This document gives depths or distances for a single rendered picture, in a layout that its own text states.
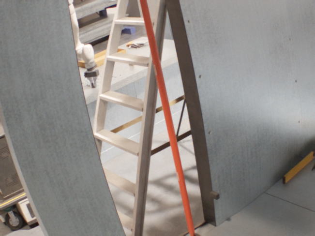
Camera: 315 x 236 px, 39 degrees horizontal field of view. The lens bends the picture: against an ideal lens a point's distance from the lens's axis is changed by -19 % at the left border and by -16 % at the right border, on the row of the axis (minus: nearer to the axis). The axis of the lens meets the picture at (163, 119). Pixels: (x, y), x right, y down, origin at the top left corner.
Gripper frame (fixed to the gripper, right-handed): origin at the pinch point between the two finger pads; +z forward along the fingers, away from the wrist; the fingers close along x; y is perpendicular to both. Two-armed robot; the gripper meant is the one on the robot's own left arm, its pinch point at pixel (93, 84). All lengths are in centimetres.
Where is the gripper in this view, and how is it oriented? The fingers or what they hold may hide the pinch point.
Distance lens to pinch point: 437.6
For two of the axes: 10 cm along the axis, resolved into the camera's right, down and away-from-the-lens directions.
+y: -3.4, 4.4, -8.3
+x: 9.2, -0.1, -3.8
